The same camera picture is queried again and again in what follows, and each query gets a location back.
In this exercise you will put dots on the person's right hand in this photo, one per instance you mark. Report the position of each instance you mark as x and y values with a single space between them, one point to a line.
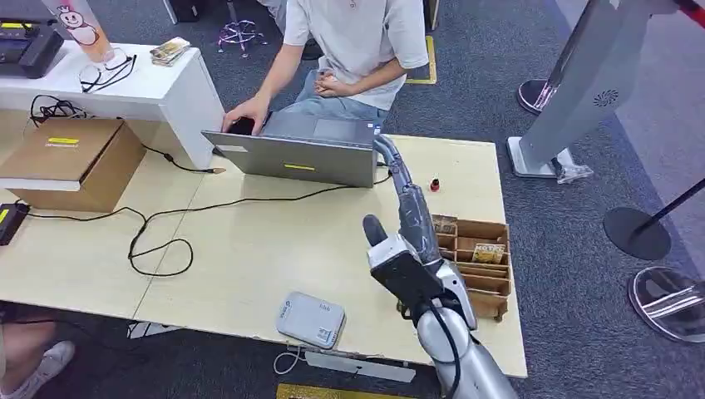
245 110

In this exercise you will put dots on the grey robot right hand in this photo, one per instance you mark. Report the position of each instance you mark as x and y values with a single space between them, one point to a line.
416 220

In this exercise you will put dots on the person's left hand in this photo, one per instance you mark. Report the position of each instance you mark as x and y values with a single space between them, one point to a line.
327 87

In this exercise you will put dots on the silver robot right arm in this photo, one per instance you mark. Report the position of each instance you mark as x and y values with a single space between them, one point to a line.
473 363

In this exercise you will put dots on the dark printed card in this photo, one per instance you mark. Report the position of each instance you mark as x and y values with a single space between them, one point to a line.
445 226

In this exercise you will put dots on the small red cap object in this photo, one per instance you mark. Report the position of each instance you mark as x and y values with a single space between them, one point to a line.
434 185

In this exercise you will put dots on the grey laptop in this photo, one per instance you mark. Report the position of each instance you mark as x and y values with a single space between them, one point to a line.
297 160

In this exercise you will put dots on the chrome stool base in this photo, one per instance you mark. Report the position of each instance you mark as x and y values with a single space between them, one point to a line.
239 34

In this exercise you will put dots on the card with hotel print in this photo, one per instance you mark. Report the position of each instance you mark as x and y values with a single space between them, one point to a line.
488 253

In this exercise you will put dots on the white side table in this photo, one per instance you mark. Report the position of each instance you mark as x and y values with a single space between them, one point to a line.
160 93

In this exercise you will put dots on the wooden card sorting box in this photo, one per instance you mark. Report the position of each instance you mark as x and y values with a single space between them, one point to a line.
484 281

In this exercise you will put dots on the stack of cards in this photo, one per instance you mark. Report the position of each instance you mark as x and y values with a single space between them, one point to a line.
169 51

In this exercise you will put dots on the yellow-bordered floor mat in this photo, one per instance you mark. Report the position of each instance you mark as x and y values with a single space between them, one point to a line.
425 69

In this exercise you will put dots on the dark cabinet with white leg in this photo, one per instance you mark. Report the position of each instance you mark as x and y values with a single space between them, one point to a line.
184 10

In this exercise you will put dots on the black-rimmed glasses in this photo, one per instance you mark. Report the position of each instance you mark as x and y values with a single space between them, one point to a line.
110 74

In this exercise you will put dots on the grey flat router box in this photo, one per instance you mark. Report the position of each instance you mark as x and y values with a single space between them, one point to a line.
311 320

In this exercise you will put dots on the white power strip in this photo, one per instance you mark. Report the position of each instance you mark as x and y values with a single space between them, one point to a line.
358 368

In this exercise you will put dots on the clear plastic wrap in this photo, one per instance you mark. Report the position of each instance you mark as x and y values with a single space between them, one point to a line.
570 169

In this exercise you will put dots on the small chrome stanchion base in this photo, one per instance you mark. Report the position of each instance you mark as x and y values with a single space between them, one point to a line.
535 98

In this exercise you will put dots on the brown cardboard box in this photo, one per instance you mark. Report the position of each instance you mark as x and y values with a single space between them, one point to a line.
71 160

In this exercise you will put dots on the cartoon print drink cup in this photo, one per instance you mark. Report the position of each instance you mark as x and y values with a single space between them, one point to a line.
81 30

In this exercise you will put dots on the black stanchion with round base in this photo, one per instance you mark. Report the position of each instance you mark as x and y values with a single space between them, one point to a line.
636 234

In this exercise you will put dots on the grey kiosk stand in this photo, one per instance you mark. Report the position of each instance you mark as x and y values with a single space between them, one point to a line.
589 77

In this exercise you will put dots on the black electronic device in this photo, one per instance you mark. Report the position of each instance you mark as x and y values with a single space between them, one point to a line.
28 47

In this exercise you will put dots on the large chrome stanchion base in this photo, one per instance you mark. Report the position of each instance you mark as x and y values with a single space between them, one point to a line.
669 305

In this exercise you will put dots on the red barrier belt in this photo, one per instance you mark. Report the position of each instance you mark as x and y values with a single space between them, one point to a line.
693 12

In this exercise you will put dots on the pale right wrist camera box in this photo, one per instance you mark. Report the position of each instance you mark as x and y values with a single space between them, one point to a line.
405 275

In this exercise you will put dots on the white bracket under desk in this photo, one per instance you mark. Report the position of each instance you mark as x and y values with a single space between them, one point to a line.
151 329

